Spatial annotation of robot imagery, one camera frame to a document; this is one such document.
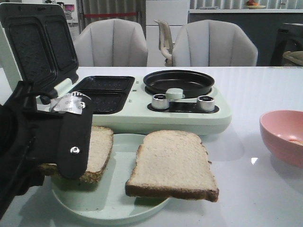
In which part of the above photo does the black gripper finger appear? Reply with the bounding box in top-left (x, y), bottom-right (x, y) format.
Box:
top-left (50, 91), bottom-right (93, 179)

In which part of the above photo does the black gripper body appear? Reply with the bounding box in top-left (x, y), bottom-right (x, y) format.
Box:
top-left (0, 81), bottom-right (63, 215)

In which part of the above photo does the white bread slice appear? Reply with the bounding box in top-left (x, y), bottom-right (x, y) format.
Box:
top-left (37, 125), bottom-right (114, 183)
top-left (125, 130), bottom-right (219, 202)

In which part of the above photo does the mint green sandwich maker lid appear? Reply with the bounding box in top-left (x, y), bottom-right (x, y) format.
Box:
top-left (0, 2), bottom-right (79, 105)

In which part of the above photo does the mint green breakfast maker base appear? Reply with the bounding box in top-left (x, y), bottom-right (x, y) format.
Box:
top-left (54, 75), bottom-right (232, 135)

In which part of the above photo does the mint green round plate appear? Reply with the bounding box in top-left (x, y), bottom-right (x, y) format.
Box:
top-left (52, 134), bottom-right (169, 225)

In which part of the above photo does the left silver control knob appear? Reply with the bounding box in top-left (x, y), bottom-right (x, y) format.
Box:
top-left (151, 94), bottom-right (169, 110)

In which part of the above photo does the silver control knob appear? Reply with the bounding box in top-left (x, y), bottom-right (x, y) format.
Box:
top-left (151, 94), bottom-right (169, 110)
top-left (196, 96), bottom-right (215, 112)

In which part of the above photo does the left grey upholstered chair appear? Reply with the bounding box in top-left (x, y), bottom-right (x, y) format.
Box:
top-left (74, 18), bottom-right (148, 67)

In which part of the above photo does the grey upholstered chair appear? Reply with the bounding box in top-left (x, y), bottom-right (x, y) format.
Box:
top-left (74, 18), bottom-right (148, 67)
top-left (172, 20), bottom-right (258, 67)

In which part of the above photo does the background desk with monitor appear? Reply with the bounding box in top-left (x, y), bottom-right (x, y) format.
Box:
top-left (56, 0), bottom-right (78, 26)

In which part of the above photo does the black round frying pan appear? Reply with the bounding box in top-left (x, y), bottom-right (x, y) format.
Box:
top-left (143, 70), bottom-right (214, 98)

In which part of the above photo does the beige office chair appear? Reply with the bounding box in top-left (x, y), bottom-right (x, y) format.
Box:
top-left (154, 19), bottom-right (173, 67)

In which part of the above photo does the right silver control knob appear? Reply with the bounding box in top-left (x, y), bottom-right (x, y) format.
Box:
top-left (196, 96), bottom-right (215, 112)

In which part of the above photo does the white cabinet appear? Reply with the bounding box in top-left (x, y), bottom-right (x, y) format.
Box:
top-left (146, 0), bottom-right (190, 67)

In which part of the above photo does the right grey upholstered chair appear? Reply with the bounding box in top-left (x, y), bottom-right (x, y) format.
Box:
top-left (172, 20), bottom-right (258, 67)

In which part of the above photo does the pink plastic bowl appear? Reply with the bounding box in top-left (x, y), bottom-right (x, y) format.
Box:
top-left (259, 110), bottom-right (303, 168)

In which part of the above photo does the dark grey counter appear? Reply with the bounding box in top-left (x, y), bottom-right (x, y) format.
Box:
top-left (188, 9), bottom-right (303, 66)

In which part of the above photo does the fruit plate on counter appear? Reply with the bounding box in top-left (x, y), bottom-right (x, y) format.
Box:
top-left (244, 0), bottom-right (266, 9)

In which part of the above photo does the dark appliance at right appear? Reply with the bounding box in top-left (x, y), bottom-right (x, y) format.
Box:
top-left (270, 23), bottom-right (303, 66)

